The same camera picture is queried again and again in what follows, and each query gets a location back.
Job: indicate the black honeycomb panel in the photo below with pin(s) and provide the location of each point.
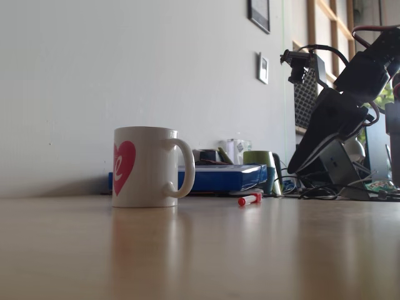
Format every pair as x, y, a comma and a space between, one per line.
304, 100

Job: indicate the small white picture frame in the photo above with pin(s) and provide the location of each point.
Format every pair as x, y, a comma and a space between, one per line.
263, 68

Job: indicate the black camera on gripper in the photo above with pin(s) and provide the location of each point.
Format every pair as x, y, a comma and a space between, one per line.
297, 64

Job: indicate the white mug with red heart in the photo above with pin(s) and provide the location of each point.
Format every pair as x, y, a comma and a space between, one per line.
147, 175

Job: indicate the clear plastic container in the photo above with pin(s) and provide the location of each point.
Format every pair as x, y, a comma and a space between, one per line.
239, 150

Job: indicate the dark monitor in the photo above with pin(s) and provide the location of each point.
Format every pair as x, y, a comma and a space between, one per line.
376, 150

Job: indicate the black picture frame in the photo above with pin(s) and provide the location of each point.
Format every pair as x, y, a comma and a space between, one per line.
258, 14

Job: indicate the red and white pen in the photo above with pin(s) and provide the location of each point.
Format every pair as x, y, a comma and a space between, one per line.
249, 200

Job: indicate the small black box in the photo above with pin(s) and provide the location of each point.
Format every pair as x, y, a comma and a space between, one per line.
207, 155

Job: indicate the green mug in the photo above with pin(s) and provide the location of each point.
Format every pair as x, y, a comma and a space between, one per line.
257, 157

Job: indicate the white desk lamp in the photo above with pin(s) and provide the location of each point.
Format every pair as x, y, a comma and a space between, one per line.
354, 150

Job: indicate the green potted plant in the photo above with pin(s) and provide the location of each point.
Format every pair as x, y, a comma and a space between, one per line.
386, 97

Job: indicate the wooden shelf frame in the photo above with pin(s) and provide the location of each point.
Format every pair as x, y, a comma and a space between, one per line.
334, 18

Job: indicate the grey laptop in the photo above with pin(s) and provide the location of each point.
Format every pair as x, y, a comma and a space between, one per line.
342, 168

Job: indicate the blue flat box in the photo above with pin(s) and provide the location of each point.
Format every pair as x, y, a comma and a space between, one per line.
218, 179

